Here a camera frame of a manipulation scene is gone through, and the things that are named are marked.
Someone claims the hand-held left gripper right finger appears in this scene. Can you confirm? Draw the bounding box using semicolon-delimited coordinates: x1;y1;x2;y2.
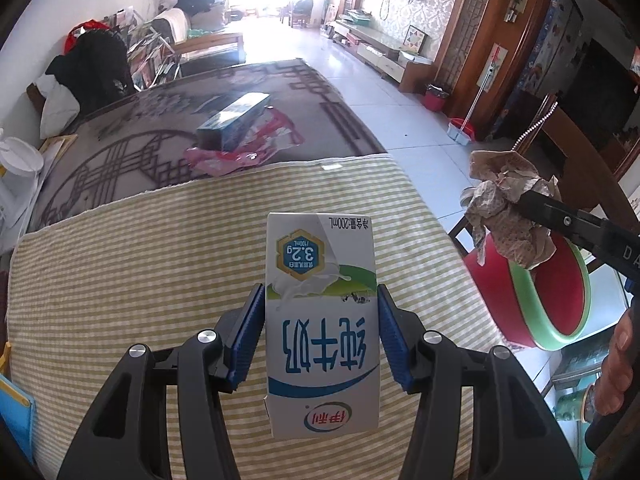
376;284;583;480

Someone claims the red bin with green rim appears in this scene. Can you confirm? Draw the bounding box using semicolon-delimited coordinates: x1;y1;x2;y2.
462;232;592;352

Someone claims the wooden sofa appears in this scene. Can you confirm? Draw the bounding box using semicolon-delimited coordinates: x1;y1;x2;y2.
150;7;246;68

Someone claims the pink plastic bag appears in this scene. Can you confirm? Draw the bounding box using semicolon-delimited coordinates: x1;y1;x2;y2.
184;107;306;177

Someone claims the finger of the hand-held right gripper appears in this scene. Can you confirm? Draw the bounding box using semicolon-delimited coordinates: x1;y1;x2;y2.
515;187;610;255

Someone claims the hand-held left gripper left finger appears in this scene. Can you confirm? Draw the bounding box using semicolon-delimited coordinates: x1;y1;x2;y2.
65;282;266;480

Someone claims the person's right hand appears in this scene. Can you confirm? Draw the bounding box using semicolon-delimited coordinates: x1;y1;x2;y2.
592;305;640;416

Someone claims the white pillow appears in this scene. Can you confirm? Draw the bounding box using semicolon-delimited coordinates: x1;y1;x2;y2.
39;74;81;138

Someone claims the grey patterned carpet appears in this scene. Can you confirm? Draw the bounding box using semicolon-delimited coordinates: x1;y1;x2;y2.
30;58;388;233

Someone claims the printed paper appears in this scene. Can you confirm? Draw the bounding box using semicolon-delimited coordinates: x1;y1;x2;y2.
460;149;563;268

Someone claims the black clothes pile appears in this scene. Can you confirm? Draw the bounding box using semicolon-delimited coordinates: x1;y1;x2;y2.
47;30;133;116

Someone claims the wooden table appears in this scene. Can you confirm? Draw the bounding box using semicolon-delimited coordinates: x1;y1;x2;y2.
540;105;640;221

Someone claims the geometric framed picture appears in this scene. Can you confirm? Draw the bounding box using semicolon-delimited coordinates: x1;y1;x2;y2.
400;25;427;54

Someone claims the long blue cardboard box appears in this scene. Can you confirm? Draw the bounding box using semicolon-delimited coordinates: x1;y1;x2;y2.
196;92;271;152

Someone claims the red cloth bag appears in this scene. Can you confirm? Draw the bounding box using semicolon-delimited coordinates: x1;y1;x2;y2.
64;20;111;53

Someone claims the red bucket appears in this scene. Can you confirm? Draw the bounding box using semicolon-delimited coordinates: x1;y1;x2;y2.
424;84;451;112

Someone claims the red dustpan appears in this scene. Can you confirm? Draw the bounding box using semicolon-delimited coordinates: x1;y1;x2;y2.
446;117;476;145

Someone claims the blue plastic board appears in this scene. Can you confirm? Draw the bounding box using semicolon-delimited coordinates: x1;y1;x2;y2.
0;372;37;467

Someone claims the metal rack with books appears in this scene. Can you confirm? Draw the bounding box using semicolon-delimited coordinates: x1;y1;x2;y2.
120;7;181;93

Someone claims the light wooden frame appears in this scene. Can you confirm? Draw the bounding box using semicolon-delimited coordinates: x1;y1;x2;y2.
37;134;79;172

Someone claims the white handled mop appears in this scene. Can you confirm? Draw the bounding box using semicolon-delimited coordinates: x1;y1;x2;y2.
460;44;502;133

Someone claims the white milk carton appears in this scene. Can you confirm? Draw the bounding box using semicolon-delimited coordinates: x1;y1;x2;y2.
262;211;381;437

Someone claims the green striped mat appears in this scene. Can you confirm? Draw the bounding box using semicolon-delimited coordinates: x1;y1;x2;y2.
6;154;506;480

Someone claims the white television cabinet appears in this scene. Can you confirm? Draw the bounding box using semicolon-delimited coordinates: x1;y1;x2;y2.
332;19;436;93

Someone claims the colourful wall poster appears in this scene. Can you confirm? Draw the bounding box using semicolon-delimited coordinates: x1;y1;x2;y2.
505;0;586;136

